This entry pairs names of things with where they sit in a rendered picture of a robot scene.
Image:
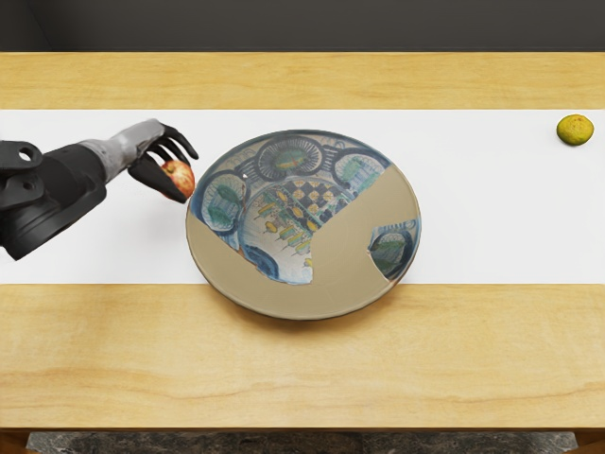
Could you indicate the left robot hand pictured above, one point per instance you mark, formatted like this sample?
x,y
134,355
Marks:
x,y
126,144

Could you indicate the red yellow apple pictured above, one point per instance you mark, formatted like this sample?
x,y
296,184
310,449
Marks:
x,y
181,176

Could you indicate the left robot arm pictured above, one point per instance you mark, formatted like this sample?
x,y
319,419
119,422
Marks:
x,y
45,189

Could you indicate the patterned ceramic plate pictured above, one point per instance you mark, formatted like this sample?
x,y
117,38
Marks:
x,y
302,227

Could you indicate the yellow green citrus fruit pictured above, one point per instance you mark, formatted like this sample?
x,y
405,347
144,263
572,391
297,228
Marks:
x,y
575,130

